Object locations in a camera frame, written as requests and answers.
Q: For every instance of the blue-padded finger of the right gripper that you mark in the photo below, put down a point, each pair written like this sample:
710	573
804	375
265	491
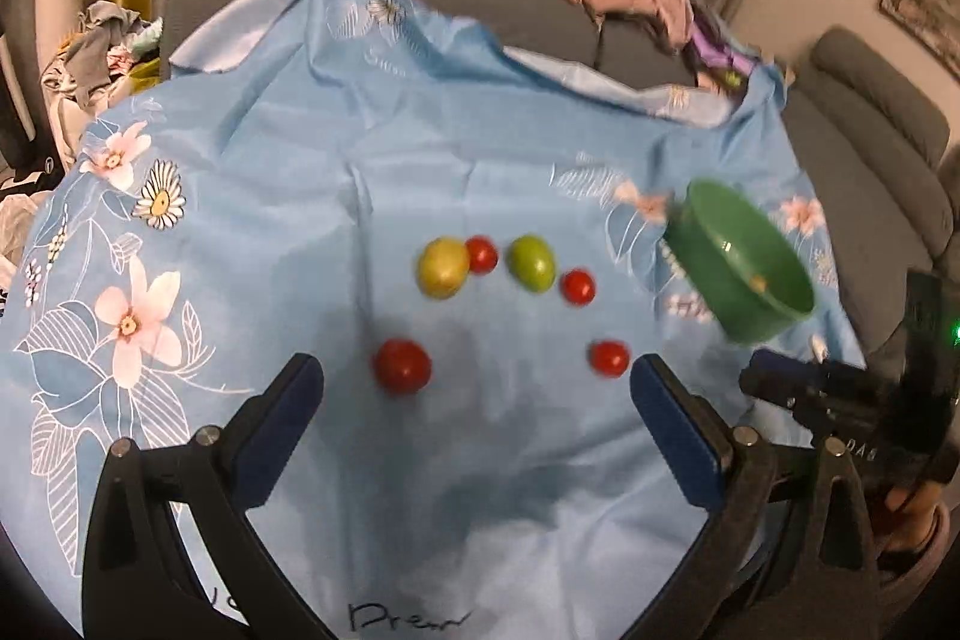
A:
780	380

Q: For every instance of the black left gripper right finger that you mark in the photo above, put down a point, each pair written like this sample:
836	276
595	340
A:
787	549

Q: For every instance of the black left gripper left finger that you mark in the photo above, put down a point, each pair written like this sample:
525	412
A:
138	579

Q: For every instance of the red cherry tomato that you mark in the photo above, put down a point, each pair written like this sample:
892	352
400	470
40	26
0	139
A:
483	255
609	358
578	287

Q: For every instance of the person's right hand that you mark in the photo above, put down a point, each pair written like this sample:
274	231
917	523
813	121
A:
912	522

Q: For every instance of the white marker pen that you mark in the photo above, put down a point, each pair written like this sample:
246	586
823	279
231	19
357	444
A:
819	349

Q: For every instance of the green plastic bowl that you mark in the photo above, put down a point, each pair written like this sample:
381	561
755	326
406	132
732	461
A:
745	271

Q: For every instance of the grey sofa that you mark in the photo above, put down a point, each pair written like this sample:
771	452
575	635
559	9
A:
872	143

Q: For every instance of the green oval fruit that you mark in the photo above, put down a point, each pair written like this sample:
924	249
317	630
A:
532	263

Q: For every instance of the light blue floral cloth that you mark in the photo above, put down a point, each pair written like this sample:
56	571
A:
305	154

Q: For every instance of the yellow-green oval fruit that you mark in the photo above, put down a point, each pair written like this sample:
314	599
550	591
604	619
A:
443	268

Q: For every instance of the pink purple clothes pile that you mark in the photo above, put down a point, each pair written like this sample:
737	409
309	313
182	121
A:
690	29

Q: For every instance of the clothes heap at left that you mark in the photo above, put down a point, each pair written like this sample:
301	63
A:
93	84

